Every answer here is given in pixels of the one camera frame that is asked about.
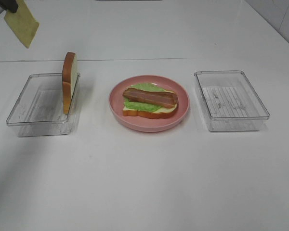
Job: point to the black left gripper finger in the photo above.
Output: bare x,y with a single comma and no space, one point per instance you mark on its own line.
10,5

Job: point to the bread slice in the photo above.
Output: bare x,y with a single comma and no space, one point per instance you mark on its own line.
69,78
161,113

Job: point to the pink round plate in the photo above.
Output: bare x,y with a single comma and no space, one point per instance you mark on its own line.
145,124

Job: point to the bacon strip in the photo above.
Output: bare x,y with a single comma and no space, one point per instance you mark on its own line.
160,98

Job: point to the clear right plastic container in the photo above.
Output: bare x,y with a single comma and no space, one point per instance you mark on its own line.
229,102

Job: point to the yellow cheese slice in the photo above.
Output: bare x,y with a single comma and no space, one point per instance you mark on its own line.
22,23

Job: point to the clear plastic container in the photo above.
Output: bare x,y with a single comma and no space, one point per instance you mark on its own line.
38,110
229,102

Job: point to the green lettuce leaf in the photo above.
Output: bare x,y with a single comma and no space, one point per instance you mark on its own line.
139,106

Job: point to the clear left plastic container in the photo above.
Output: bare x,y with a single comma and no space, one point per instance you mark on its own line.
38,110

